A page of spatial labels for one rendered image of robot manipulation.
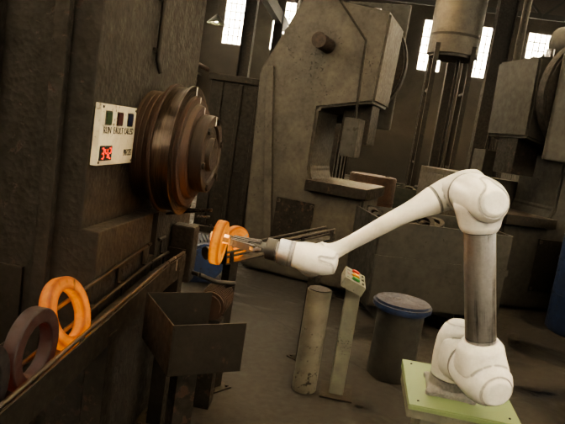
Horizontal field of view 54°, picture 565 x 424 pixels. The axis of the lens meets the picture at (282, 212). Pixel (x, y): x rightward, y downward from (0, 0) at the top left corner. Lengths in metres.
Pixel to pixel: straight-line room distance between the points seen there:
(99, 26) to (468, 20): 9.41
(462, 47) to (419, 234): 6.91
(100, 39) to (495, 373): 1.56
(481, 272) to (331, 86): 3.03
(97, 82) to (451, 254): 3.08
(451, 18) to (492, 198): 9.06
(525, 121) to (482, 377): 3.49
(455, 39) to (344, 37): 6.09
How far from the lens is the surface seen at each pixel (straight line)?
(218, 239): 1.88
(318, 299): 2.69
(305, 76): 4.74
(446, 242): 4.17
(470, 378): 1.99
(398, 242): 4.04
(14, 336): 1.30
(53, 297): 1.48
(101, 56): 1.71
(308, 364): 2.80
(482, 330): 1.96
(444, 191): 1.95
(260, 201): 4.85
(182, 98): 1.95
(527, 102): 5.22
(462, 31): 10.70
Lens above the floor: 1.24
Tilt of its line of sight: 8 degrees down
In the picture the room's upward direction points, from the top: 9 degrees clockwise
